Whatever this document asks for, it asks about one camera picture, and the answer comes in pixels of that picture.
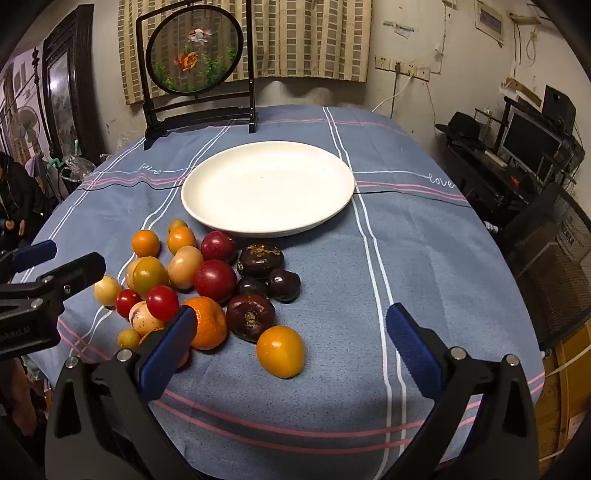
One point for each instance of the red plum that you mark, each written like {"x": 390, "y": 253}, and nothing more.
{"x": 218, "y": 246}
{"x": 214, "y": 281}

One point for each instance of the round fish screen black stand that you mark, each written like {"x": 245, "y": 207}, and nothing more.
{"x": 194, "y": 46}

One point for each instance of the small dark purple fruit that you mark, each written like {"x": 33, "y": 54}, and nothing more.
{"x": 251, "y": 287}
{"x": 284, "y": 285}

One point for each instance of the black desk rack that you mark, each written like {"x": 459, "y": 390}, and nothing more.
{"x": 489, "y": 180}

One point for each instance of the electric fan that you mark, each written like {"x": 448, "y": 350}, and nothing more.
{"x": 28, "y": 125}

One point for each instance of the pale tan fruit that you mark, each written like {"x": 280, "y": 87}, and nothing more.
{"x": 107, "y": 290}

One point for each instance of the black hat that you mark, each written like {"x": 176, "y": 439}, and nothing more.
{"x": 461, "y": 128}

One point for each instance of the white oval plate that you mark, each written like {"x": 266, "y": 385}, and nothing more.
{"x": 268, "y": 184}

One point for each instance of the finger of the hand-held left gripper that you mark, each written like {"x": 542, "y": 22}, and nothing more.
{"x": 32, "y": 255}
{"x": 74, "y": 274}

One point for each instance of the white wall socket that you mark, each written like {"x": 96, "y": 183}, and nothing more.
{"x": 383, "y": 62}
{"x": 415, "y": 70}

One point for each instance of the blue striped tablecloth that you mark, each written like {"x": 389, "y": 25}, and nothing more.
{"x": 332, "y": 286}

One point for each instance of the small orange tomato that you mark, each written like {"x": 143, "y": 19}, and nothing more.
{"x": 181, "y": 241}
{"x": 146, "y": 242}

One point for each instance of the dark framed picture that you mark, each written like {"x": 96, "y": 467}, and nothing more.
{"x": 64, "y": 87}

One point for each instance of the small yellow-green fruit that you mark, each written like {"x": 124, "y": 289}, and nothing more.
{"x": 178, "y": 224}
{"x": 128, "y": 339}

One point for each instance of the tan spotted fruit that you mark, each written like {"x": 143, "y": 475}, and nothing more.
{"x": 144, "y": 319}

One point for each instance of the large yellow-orange fruit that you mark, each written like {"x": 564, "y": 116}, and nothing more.
{"x": 280, "y": 351}

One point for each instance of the checked beige curtain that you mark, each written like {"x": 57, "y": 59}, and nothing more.
{"x": 304, "y": 41}

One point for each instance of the clear plastic bag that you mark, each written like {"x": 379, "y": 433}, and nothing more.
{"x": 77, "y": 168}

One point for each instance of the orange green tomato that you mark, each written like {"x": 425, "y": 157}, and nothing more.
{"x": 150, "y": 275}

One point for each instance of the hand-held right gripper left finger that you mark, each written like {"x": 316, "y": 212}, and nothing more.
{"x": 168, "y": 350}

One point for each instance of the dark purple mangosteen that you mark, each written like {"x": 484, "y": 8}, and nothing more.
{"x": 250, "y": 317}
{"x": 260, "y": 260}

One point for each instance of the large tan fruit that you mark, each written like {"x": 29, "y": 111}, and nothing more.
{"x": 184, "y": 267}

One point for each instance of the black speaker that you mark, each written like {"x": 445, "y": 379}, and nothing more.
{"x": 557, "y": 105}

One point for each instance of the white wall box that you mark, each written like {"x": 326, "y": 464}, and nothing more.
{"x": 490, "y": 21}

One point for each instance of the tan round fruit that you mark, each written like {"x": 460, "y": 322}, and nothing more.
{"x": 130, "y": 274}

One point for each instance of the computer monitor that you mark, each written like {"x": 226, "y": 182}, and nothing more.
{"x": 531, "y": 141}

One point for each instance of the red cherry tomato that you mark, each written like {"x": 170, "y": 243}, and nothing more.
{"x": 127, "y": 303}
{"x": 162, "y": 302}

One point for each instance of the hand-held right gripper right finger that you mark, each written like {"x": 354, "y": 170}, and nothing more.
{"x": 413, "y": 350}

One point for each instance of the yellow cardboard box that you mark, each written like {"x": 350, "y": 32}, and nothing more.
{"x": 570, "y": 392}

